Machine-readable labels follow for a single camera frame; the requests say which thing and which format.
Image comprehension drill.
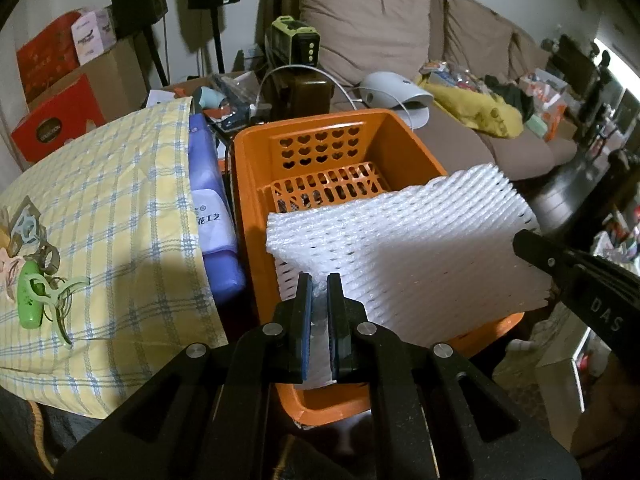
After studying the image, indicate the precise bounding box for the white foam mesh sheet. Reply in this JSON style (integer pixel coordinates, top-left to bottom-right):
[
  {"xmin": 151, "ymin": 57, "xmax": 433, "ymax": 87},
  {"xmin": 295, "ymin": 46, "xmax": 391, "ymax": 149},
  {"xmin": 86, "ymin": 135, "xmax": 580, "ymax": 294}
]
[{"xmin": 266, "ymin": 164, "xmax": 551, "ymax": 390}]

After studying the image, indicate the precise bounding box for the green paw print case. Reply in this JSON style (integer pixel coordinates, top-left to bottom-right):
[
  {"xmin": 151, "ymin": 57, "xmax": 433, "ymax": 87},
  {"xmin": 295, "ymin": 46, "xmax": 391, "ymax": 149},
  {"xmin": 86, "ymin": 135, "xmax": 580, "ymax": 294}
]
[{"xmin": 16, "ymin": 260, "xmax": 48, "ymax": 330}]

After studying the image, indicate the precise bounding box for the light green clothes clip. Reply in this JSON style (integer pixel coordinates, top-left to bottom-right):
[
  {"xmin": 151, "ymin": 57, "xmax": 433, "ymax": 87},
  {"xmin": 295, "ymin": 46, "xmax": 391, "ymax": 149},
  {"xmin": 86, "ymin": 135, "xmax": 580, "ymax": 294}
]
[{"xmin": 42, "ymin": 276, "xmax": 90, "ymax": 348}]

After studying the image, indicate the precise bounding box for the purple plastic package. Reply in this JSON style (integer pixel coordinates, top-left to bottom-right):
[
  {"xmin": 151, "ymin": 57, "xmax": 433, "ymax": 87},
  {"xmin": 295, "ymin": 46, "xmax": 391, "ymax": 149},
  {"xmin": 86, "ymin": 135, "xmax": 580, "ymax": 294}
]
[{"xmin": 188, "ymin": 114, "xmax": 245, "ymax": 302}]

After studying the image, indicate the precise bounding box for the yellow checked tablecloth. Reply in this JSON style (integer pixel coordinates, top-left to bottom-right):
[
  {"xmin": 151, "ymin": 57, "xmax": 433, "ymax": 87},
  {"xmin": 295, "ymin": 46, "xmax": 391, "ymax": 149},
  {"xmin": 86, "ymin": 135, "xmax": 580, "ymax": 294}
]
[{"xmin": 1, "ymin": 98, "xmax": 227, "ymax": 418}]

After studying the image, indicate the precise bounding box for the yellow cloth on sofa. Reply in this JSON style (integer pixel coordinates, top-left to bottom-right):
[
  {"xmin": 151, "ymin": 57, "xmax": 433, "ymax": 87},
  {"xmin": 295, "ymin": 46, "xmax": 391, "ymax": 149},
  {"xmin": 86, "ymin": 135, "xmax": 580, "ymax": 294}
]
[{"xmin": 418, "ymin": 78, "xmax": 524, "ymax": 139}]

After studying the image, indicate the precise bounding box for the grey clothes clip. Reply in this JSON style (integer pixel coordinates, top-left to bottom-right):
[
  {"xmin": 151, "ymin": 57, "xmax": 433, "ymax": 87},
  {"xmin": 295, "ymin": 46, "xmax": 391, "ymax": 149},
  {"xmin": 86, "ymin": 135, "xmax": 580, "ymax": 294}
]
[{"xmin": 32, "ymin": 242, "xmax": 60, "ymax": 275}]

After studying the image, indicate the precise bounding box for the brown sofa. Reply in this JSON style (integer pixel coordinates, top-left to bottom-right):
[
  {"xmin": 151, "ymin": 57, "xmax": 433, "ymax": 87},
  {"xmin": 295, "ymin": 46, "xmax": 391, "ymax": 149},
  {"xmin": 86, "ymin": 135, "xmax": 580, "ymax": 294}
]
[{"xmin": 266, "ymin": 0, "xmax": 577, "ymax": 181}]

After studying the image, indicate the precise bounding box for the pink clothes clip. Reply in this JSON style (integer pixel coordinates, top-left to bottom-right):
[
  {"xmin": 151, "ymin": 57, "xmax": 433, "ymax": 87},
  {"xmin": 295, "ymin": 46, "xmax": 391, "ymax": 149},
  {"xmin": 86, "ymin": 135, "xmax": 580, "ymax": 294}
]
[{"xmin": 0, "ymin": 248, "xmax": 25, "ymax": 302}]

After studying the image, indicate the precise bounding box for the far beige cushion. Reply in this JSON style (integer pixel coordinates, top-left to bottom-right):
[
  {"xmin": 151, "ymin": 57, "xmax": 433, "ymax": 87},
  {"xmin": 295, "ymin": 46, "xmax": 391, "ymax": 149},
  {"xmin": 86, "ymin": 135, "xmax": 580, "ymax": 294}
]
[{"xmin": 509, "ymin": 28, "xmax": 550, "ymax": 80}]

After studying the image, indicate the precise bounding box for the olive card packet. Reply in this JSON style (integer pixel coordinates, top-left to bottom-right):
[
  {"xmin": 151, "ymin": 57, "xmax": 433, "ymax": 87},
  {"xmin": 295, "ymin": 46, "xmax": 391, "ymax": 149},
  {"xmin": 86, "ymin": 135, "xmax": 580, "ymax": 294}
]
[{"xmin": 1, "ymin": 196, "xmax": 40, "ymax": 256}]

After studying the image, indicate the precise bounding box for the blue clothes clip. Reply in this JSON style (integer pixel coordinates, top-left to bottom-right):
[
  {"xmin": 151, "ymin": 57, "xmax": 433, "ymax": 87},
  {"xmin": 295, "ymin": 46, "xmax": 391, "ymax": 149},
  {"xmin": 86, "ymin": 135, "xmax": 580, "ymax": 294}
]
[{"xmin": 11, "ymin": 208, "xmax": 39, "ymax": 245}]

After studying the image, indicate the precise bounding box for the orange plastic basket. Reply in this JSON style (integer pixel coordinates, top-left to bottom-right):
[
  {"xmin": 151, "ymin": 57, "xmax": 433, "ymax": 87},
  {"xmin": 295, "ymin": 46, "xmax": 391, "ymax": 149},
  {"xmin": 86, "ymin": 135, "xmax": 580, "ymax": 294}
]
[{"xmin": 233, "ymin": 110, "xmax": 523, "ymax": 426}]

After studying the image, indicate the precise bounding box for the middle beige cushion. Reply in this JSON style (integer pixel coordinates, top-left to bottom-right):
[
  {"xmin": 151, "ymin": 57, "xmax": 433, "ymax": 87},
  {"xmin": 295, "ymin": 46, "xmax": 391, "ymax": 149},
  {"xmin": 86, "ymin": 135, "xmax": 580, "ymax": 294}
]
[{"xmin": 444, "ymin": 0, "xmax": 513, "ymax": 77}]

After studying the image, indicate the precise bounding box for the white nail lamp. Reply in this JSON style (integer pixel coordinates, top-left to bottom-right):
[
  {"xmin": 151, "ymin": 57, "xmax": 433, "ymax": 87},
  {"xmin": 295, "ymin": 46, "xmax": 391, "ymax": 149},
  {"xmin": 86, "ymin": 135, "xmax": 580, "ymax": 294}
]
[{"xmin": 357, "ymin": 72, "xmax": 434, "ymax": 130}]

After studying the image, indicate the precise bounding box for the red collection gift box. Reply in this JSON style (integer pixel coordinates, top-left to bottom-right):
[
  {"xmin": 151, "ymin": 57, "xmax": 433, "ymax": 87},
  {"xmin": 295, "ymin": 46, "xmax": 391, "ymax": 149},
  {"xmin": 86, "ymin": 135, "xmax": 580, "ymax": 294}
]
[{"xmin": 11, "ymin": 75, "xmax": 105, "ymax": 164}]

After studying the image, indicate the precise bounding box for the brown cardboard box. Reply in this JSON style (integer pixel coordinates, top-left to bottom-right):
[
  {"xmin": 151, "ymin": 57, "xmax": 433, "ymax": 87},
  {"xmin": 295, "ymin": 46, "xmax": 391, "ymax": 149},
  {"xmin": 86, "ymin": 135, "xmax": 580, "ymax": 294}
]
[{"xmin": 27, "ymin": 38, "xmax": 149, "ymax": 122}]

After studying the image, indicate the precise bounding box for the large beige cushion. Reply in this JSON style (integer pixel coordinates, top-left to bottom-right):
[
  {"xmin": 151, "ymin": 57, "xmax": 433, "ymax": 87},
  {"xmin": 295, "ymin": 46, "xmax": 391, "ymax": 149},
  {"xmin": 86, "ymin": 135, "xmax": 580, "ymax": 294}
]
[{"xmin": 299, "ymin": 0, "xmax": 431, "ymax": 87}]

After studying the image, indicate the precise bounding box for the green black power station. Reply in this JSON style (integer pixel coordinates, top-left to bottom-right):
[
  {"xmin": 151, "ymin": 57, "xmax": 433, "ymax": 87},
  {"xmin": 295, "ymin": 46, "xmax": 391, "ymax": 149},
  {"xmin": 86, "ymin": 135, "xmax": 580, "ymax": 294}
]
[{"xmin": 267, "ymin": 15, "xmax": 321, "ymax": 67}]

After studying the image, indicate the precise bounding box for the red gift box upper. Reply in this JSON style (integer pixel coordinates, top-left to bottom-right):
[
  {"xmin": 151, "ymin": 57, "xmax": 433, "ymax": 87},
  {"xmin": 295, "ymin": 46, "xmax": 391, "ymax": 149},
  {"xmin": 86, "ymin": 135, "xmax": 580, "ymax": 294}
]
[{"xmin": 16, "ymin": 10, "xmax": 82, "ymax": 103}]

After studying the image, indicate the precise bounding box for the small pink white box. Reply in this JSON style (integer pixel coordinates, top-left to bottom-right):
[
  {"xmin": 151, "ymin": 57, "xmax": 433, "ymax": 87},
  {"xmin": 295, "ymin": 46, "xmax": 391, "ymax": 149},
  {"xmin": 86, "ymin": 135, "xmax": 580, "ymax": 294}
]
[{"xmin": 70, "ymin": 8, "xmax": 117, "ymax": 65}]

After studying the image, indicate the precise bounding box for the left black speaker on stand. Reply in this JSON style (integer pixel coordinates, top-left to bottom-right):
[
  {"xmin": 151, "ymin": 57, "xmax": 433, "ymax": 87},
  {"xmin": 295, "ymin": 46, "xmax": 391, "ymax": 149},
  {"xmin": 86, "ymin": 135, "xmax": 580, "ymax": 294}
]
[{"xmin": 111, "ymin": 0, "xmax": 169, "ymax": 86}]

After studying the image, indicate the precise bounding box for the white cable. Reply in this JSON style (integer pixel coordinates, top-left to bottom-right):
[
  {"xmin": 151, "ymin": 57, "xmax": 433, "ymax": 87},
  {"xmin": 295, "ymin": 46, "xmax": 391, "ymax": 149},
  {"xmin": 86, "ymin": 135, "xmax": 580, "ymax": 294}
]
[{"xmin": 254, "ymin": 63, "xmax": 417, "ymax": 131}]

